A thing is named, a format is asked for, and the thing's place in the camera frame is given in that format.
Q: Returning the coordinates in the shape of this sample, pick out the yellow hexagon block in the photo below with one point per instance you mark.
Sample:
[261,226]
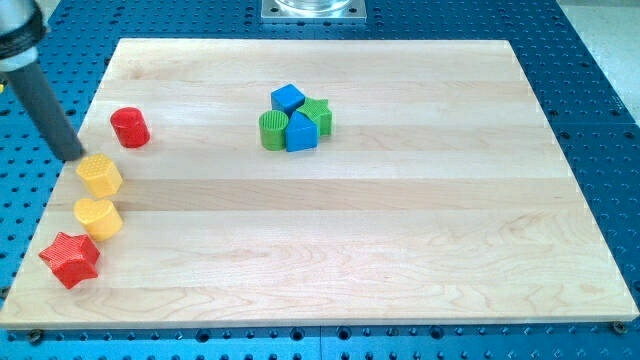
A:
[100,175]

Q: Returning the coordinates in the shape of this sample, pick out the green star block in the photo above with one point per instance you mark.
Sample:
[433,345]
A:
[319,112]

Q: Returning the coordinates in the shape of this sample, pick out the yellow heart block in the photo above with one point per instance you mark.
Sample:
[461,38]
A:
[99,218]

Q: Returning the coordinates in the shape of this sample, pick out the red cylinder block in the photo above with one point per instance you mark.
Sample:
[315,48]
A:
[130,127]

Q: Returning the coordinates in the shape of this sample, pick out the blue triangle block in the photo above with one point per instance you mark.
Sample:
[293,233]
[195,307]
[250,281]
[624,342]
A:
[301,133]

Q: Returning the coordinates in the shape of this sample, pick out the light wooden board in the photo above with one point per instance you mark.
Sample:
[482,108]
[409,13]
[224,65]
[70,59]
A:
[441,197]

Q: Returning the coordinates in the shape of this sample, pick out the red star block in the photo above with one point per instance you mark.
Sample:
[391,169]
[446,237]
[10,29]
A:
[71,258]

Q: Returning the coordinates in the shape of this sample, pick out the green cylinder block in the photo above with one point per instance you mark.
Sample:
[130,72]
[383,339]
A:
[272,125]

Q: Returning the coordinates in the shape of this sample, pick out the blue cube block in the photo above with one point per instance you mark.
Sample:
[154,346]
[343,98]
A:
[287,99]

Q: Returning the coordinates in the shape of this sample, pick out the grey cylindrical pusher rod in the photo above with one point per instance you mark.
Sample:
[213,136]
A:
[34,91]

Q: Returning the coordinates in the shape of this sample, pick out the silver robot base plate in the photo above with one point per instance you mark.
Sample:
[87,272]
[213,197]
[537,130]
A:
[313,11]

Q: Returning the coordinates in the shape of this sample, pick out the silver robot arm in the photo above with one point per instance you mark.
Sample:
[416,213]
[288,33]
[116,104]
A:
[22,28]

